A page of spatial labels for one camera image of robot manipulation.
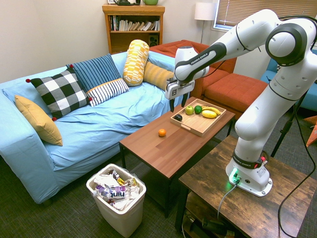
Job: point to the white navy striped pillow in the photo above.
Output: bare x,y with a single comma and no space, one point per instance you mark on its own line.
107,91

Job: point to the blue armchair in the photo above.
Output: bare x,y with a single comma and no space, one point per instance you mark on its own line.
310,96

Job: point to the wooden bookshelf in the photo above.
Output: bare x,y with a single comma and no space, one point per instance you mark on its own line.
133,39

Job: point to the orange tangerine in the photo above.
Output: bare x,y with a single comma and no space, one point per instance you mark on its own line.
162,132

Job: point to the white hint label wrapper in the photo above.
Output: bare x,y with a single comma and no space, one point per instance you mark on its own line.
112,193

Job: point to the green lime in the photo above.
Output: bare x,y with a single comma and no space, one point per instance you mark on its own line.
198,109

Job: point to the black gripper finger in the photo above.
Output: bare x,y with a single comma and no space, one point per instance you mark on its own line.
172,105
184,100

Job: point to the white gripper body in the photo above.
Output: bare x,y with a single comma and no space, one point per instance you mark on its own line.
179,88

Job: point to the black object on shelf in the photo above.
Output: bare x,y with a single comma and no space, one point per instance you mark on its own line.
126,2

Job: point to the yellow mango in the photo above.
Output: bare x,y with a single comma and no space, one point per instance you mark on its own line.
209,114

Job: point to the light blue sofa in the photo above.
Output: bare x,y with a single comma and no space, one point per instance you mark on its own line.
99,124

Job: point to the reddish wooden coffee table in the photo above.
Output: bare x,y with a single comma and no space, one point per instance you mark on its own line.
161,153

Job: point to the black white checkered pillow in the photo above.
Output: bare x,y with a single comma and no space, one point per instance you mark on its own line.
60,93

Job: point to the yellow banana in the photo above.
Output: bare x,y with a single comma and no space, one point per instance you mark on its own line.
214,109

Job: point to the orange fabric sofa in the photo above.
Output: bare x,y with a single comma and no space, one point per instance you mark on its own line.
173,47

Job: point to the small black speaker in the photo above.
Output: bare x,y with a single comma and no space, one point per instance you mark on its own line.
153,40

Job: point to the white plastic trash bin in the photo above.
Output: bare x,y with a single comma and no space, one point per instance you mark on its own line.
123,219

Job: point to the green bowl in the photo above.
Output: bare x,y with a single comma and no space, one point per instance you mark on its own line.
150,2

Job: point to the yellow-green apple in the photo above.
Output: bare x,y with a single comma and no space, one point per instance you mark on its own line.
189,110

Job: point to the dark avocado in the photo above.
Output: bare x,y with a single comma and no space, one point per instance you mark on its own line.
177,118

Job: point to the plain mustard pillow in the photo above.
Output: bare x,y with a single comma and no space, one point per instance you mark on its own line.
39,121

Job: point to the crumpled white paper trash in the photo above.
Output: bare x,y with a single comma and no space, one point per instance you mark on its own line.
105,179

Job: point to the orange fabric ottoman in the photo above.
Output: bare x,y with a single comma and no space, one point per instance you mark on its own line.
235,89

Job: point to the rustic dark wooden table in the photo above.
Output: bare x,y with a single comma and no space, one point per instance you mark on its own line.
247,210

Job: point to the black camera tripod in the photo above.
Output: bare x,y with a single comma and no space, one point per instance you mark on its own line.
284,131

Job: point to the blue striped pillow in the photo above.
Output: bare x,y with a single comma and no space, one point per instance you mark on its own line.
96,70

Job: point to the black device under table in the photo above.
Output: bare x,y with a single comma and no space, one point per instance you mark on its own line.
215,225

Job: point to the wooden window blinds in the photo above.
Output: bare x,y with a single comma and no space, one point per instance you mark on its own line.
247,12

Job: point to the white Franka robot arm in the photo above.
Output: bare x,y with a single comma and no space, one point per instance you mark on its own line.
260,111

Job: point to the white shade floor lamp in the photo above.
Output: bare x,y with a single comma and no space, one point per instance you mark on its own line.
205,11

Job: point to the row of paperback books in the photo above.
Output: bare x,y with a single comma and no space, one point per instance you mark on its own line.
136,25

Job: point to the light wooden tray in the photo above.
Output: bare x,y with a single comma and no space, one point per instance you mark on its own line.
198,124

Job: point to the yellow patterned bolster pillow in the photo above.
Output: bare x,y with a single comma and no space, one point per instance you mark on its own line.
135,62

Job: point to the mustard striped bolster pillow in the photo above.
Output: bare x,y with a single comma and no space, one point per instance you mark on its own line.
158,75

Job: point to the orange paper object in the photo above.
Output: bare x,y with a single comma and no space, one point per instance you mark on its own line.
312,134

